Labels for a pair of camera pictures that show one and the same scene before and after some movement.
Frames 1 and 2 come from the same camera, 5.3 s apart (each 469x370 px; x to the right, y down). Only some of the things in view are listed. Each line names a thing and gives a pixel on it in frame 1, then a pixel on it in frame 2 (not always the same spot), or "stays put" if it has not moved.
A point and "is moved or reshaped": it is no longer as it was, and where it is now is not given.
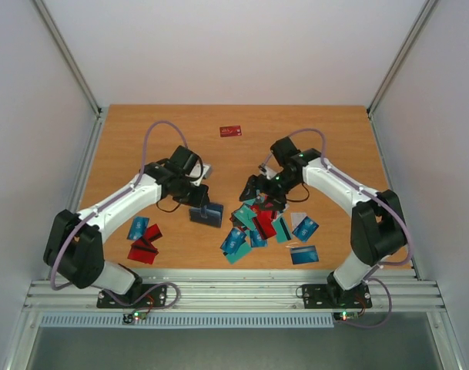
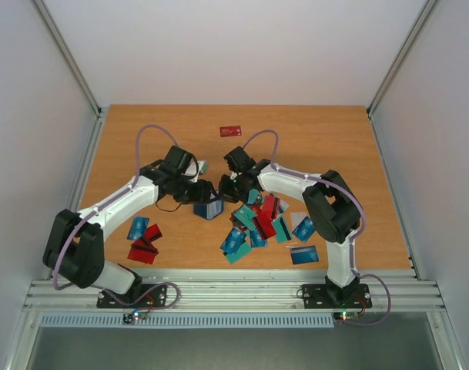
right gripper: [258, 185] -> [226, 187]
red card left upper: [152, 233] stays put
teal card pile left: [247, 215] stays put
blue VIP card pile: [235, 237] stays put
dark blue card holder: [213, 217] is moved or reshaped
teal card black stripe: [282, 232] stays put
